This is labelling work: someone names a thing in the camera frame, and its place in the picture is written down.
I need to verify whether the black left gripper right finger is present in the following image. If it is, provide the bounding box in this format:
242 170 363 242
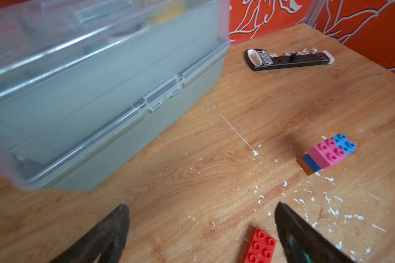
274 202 352 263

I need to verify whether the aluminium corner frame post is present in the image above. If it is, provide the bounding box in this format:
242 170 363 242
303 0 328 27

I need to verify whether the dark brown bit holder case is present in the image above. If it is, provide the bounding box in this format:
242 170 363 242
244 48 335 71

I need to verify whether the orange square lego brick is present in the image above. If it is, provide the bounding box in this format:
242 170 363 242
297 159 314 176

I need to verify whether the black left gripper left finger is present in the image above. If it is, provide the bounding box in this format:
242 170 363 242
52 204 130 263

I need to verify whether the pink square lego brick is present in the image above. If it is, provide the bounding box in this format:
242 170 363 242
308 139 347 169

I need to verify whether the blue square lego brick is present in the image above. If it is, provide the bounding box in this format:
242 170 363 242
302 154 321 173

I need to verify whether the grey green plastic toolbox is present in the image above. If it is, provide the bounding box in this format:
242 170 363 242
0 1 230 192

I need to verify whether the light blue long lego brick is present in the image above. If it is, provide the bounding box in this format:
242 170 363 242
331 133 357 155

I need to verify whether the red long lego brick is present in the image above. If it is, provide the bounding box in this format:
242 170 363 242
244 227 277 263

